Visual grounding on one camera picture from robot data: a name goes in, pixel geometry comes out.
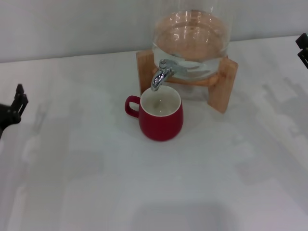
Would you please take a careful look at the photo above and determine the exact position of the glass water dispenser jar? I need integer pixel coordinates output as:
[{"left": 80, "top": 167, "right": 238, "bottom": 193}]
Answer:
[{"left": 151, "top": 0, "right": 234, "bottom": 79}]

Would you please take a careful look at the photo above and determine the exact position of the wooden dispenser stand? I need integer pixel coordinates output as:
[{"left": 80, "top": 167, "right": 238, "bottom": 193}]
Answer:
[{"left": 135, "top": 49, "right": 238, "bottom": 114}]

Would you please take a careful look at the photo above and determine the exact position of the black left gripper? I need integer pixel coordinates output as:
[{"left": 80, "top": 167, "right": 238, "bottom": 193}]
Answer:
[{"left": 0, "top": 83, "right": 29, "bottom": 140}]

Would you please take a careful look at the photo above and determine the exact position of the red ceramic cup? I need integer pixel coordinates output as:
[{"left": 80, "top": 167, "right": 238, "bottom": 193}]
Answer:
[{"left": 124, "top": 86, "right": 183, "bottom": 142}]

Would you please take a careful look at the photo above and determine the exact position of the chrome faucet tap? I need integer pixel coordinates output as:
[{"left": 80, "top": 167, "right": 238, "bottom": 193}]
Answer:
[{"left": 150, "top": 59, "right": 187, "bottom": 92}]

